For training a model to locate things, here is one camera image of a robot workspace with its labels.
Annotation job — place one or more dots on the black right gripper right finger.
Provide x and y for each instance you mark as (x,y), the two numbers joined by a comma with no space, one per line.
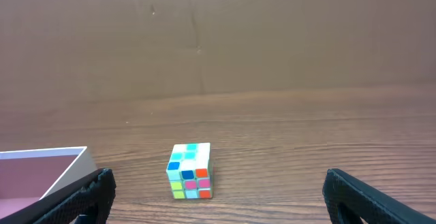
(349,200)

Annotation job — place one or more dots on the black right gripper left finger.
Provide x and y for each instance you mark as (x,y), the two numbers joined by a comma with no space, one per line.
(87,200)

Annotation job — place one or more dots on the white box with pink inside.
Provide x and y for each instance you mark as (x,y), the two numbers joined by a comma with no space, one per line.
(30,175)

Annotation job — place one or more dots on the multicoloured puzzle cube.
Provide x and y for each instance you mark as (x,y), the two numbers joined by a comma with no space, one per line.
(190,171)

